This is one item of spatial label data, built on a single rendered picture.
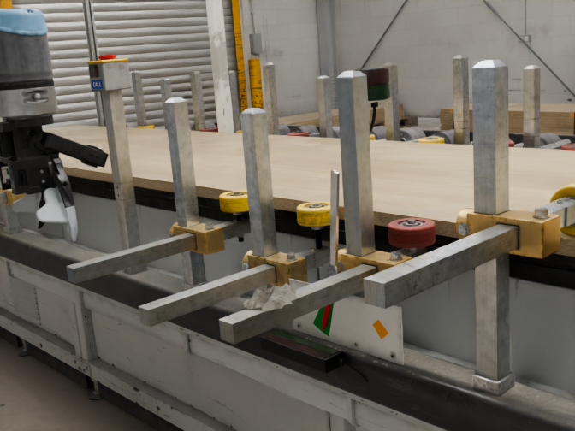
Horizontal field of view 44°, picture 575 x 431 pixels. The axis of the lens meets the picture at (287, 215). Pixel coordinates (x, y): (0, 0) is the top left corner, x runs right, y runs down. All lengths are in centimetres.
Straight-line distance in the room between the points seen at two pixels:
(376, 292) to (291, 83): 1052
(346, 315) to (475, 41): 874
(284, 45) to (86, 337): 888
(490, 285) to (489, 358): 11
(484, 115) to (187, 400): 154
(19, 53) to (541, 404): 92
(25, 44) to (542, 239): 80
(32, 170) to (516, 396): 81
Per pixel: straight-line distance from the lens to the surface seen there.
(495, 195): 103
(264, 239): 138
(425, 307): 144
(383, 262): 117
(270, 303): 101
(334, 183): 111
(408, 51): 1059
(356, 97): 116
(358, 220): 119
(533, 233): 100
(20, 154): 121
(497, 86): 101
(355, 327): 125
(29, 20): 119
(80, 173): 233
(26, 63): 119
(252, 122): 134
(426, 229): 123
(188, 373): 224
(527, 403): 111
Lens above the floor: 121
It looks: 13 degrees down
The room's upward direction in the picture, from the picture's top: 4 degrees counter-clockwise
